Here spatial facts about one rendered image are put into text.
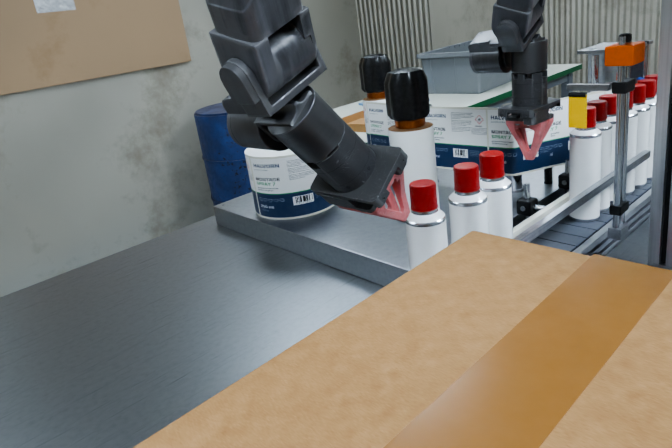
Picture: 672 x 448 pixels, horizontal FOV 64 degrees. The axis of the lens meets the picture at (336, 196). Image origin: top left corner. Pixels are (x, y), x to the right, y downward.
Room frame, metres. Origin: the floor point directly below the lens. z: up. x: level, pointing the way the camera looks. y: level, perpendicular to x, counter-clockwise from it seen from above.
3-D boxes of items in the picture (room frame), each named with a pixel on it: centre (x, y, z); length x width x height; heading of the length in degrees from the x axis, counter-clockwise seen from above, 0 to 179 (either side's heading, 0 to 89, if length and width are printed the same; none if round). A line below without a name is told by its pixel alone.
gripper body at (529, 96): (0.91, -0.35, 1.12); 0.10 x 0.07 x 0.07; 131
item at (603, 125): (0.95, -0.49, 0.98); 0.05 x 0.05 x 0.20
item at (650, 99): (1.08, -0.65, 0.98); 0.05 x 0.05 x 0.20
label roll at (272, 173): (1.23, 0.09, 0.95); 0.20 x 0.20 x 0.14
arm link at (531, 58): (0.92, -0.35, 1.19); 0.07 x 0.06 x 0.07; 41
